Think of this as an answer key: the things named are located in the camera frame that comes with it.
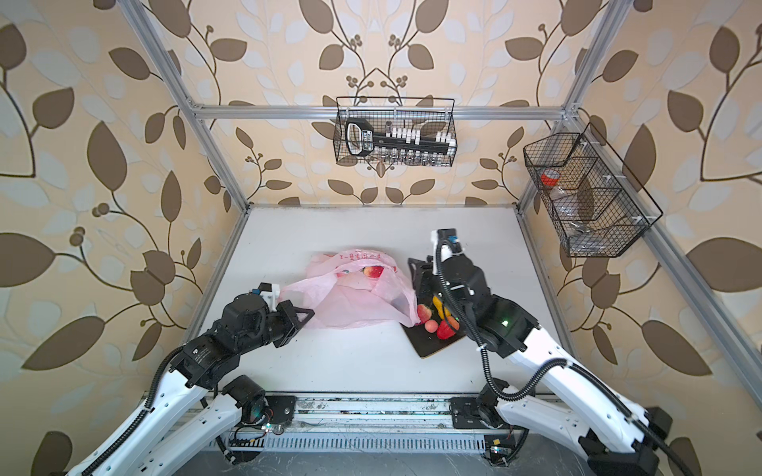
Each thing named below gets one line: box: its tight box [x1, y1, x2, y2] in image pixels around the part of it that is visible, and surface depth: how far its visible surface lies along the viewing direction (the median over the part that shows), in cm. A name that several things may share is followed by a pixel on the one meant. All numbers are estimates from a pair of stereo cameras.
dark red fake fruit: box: [436, 319, 457, 341], surface depth 86 cm
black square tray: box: [400, 324, 467, 358], surface depth 86 cm
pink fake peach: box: [423, 319, 439, 334], surface depth 88 cm
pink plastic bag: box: [278, 248, 421, 329], surface depth 88 cm
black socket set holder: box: [345, 118, 457, 157], surface depth 84 cm
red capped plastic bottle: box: [540, 168, 561, 191], surface depth 88 cm
